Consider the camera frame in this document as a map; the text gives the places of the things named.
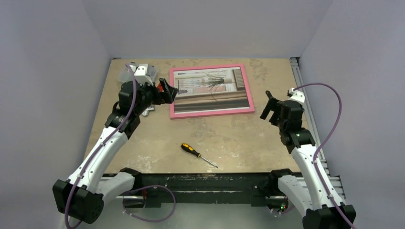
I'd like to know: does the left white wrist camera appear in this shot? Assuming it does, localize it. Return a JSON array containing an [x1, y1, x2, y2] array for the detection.
[[130, 64, 152, 85]]

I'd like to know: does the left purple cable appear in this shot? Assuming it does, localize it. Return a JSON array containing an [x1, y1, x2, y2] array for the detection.
[[64, 63, 139, 229]]

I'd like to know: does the aluminium frame rail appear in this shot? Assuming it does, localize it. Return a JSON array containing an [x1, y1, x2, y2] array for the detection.
[[289, 57, 345, 200]]

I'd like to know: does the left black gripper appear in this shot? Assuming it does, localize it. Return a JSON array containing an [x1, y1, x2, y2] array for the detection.
[[134, 78, 177, 115]]

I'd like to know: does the clear plastic screw box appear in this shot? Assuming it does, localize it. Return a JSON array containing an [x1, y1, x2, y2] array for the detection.
[[117, 62, 158, 83]]

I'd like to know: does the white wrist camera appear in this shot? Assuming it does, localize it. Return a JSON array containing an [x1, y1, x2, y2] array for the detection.
[[287, 88, 305, 105], [130, 64, 152, 85]]

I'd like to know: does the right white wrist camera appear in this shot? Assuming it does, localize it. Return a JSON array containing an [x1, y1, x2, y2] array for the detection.
[[287, 88, 305, 105]]

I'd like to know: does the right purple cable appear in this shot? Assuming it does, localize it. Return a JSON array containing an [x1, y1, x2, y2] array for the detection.
[[292, 83, 357, 229]]

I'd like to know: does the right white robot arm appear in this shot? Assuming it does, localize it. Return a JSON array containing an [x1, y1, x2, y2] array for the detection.
[[260, 88, 356, 229]]

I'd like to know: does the pink picture frame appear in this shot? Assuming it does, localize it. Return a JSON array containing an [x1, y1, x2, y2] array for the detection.
[[170, 63, 255, 119]]

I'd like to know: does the red handled adjustable wrench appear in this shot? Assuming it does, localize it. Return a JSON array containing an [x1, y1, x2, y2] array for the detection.
[[142, 105, 155, 117]]

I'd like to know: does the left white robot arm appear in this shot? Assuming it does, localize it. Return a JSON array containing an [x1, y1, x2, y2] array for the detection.
[[52, 78, 179, 229]]

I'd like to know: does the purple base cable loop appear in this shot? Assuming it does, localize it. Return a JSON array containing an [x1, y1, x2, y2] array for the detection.
[[121, 185, 177, 223]]

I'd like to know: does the yellow black screwdriver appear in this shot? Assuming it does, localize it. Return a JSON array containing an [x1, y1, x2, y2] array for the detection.
[[181, 143, 219, 168]]

